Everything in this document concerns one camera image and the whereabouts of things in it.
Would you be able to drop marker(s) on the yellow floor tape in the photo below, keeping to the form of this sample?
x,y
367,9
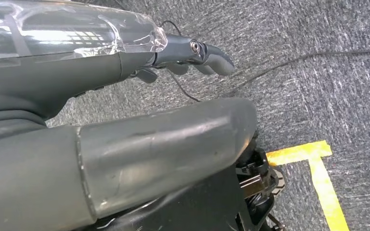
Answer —
x,y
325,191

